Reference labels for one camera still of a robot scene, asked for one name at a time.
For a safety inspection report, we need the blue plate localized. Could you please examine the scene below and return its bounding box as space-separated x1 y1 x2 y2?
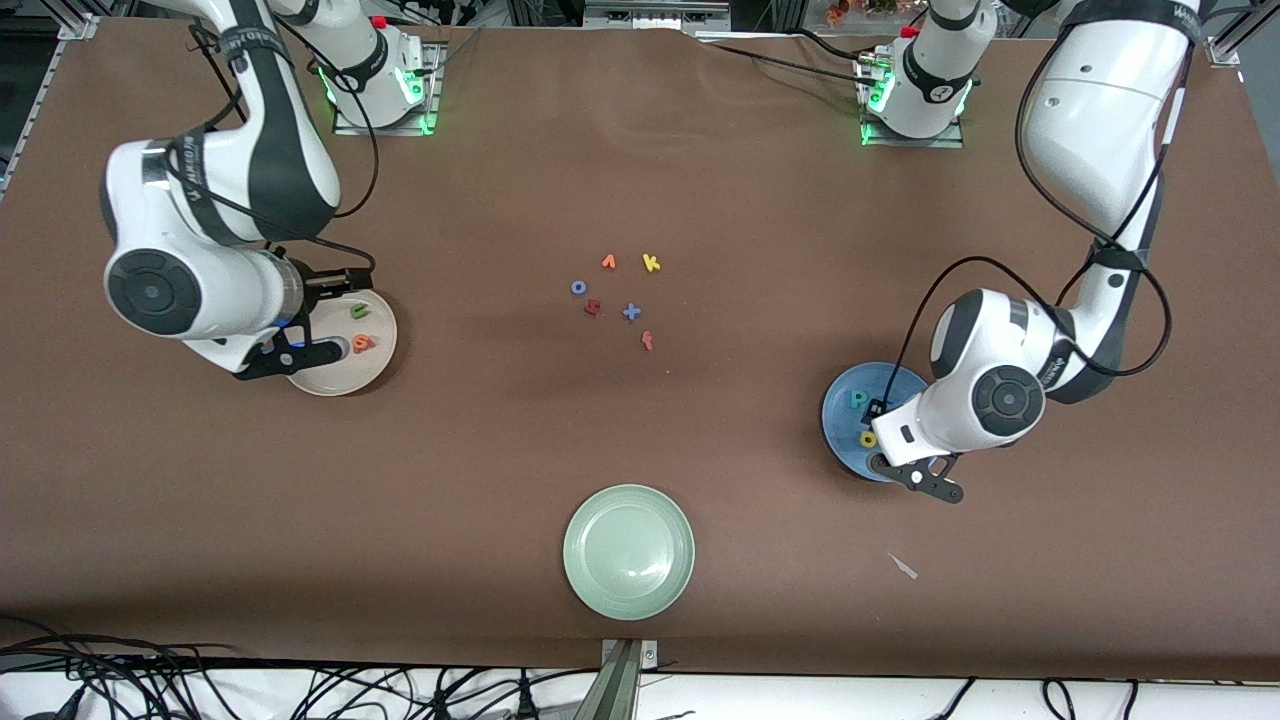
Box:
821 361 933 484

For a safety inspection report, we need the beige plate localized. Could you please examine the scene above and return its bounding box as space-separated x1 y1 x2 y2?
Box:
285 290 399 397

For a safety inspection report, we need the brown table cover sheet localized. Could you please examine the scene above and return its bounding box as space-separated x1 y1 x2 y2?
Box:
0 22 1280 683

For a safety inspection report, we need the green plate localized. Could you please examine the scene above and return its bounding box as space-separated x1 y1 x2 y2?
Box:
562 484 696 621

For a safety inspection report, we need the orange background clutter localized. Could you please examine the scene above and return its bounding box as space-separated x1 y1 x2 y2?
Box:
825 0 926 23

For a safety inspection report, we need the silver metal box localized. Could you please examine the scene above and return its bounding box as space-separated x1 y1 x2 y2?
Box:
583 0 733 29

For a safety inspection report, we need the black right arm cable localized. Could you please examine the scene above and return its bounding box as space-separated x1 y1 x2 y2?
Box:
185 20 381 301

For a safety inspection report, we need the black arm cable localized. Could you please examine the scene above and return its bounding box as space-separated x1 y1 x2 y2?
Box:
878 40 1196 411
185 20 381 301

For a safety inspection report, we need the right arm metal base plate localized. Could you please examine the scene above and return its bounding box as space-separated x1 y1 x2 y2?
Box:
333 40 443 137

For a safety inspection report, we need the black base cable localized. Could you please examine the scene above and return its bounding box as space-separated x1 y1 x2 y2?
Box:
395 0 483 81
785 27 883 64
698 40 873 87

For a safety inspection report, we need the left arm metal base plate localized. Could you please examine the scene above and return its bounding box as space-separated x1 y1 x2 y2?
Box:
858 48 967 149

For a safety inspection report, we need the black floor cable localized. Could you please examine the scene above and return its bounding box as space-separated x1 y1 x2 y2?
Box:
0 612 246 720
925 678 976 720
1040 678 1141 720
290 665 471 720
430 668 601 720

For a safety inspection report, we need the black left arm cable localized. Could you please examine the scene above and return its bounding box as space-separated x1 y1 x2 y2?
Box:
878 40 1196 411

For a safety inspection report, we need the aluminium table rail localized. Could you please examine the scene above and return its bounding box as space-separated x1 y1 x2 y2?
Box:
1205 0 1280 69
0 12 101 196

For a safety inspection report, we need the grey metal camera post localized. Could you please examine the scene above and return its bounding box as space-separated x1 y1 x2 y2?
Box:
600 638 659 720

